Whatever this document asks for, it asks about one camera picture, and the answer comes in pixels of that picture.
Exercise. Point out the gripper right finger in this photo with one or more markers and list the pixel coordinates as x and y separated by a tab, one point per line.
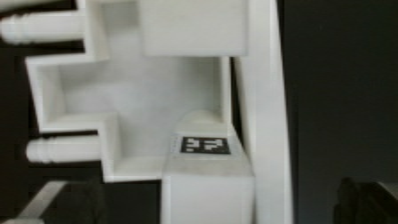
366	203

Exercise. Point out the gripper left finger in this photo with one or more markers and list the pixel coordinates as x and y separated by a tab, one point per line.
67	203

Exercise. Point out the white small chair part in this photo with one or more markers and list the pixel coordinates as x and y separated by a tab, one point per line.
208	179

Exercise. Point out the white chair seat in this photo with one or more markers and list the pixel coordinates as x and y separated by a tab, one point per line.
128	106

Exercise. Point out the white chair leg block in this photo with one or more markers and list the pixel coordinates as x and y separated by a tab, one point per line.
193	27

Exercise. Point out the white U-shaped fence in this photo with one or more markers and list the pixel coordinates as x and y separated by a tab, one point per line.
263	114

